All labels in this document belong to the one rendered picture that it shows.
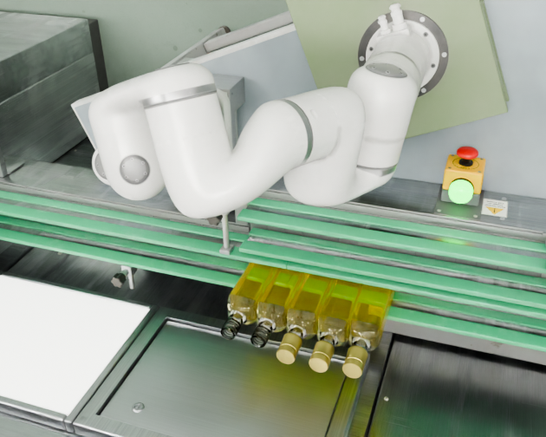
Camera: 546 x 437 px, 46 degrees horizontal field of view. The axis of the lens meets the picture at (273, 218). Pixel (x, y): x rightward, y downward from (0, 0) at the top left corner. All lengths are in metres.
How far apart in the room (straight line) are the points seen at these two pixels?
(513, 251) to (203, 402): 0.62
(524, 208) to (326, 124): 0.61
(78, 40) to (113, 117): 1.47
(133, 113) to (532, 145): 0.78
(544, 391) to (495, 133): 0.51
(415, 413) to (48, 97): 1.45
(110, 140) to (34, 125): 1.31
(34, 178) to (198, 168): 0.97
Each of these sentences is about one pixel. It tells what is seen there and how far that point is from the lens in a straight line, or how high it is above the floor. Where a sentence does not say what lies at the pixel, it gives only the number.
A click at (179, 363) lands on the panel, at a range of 1.32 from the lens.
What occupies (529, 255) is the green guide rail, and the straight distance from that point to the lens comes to 1.21.
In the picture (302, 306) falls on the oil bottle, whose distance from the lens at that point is 1.20.
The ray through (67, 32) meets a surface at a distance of 2.22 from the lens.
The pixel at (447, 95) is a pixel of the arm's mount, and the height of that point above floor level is 0.82.
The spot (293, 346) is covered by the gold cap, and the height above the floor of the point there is 1.15.
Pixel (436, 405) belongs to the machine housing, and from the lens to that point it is 1.31.
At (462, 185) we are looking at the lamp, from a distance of 1.23.
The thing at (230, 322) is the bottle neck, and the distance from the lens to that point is 1.18.
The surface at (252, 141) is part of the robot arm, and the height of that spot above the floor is 1.32.
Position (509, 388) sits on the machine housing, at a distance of 1.38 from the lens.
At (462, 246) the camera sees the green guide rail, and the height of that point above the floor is 0.94.
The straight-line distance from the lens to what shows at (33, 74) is 2.09.
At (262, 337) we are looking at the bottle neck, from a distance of 1.16.
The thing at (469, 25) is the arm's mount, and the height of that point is 0.81.
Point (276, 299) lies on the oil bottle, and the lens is 1.21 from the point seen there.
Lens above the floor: 1.93
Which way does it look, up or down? 53 degrees down
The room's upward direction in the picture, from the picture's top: 147 degrees counter-clockwise
